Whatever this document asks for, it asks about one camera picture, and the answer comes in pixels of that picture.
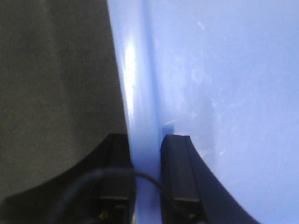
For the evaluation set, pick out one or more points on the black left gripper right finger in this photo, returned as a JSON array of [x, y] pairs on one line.
[[199, 196]]

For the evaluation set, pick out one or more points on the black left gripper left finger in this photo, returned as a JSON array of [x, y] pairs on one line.
[[110, 200]]

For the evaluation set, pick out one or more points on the blue plastic tray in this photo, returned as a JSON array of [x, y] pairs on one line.
[[225, 73]]

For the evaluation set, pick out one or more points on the black textured table mat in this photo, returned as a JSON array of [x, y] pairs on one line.
[[59, 88]]

